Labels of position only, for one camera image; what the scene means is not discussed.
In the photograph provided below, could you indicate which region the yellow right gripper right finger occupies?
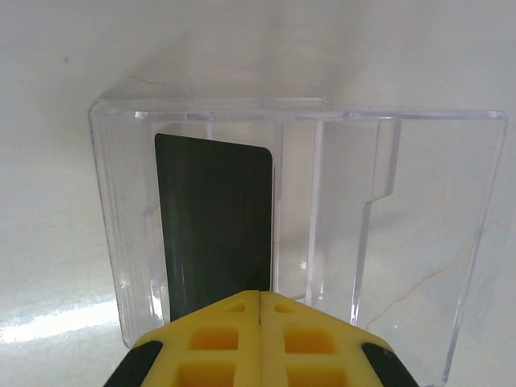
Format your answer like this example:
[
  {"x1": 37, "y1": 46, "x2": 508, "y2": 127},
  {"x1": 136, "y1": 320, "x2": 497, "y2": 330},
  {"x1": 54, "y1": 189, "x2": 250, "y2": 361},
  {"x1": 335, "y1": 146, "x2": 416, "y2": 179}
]
[{"x1": 260, "y1": 290, "x2": 408, "y2": 387}]

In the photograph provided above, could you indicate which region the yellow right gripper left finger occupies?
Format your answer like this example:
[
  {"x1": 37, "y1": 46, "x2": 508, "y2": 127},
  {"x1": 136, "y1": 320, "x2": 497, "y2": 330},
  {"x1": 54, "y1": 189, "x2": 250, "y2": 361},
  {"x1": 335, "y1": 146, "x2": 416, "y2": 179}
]
[{"x1": 105, "y1": 290, "x2": 261, "y2": 387}]

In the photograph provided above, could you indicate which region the black VIP card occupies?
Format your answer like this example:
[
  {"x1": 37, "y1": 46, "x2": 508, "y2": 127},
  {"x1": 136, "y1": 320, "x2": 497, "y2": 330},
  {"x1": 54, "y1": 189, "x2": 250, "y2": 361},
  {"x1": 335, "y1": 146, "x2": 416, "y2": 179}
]
[{"x1": 154, "y1": 132, "x2": 277, "y2": 323}]

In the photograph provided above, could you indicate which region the clear acrylic card stand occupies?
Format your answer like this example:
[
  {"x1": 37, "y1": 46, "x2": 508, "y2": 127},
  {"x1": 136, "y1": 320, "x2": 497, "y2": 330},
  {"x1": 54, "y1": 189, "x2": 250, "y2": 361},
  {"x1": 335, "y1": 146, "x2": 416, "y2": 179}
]
[{"x1": 88, "y1": 96, "x2": 507, "y2": 382}]

